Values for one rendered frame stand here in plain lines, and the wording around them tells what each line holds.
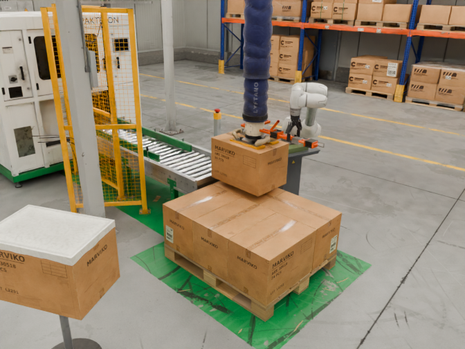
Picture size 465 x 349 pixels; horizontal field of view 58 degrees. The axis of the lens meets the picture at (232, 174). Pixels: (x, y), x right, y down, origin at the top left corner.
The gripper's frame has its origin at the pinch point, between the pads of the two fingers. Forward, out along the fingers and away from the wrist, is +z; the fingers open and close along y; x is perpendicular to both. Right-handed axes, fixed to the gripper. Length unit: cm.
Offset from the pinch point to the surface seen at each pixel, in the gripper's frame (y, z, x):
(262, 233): 55, 61, 17
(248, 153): 20.8, 16.2, -30.2
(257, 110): 7.6, -18.4, -33.5
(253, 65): 12, -56, -37
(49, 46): 105, -61, -203
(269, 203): 11, 61, -12
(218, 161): 21, 35, -68
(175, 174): 36, 58, -113
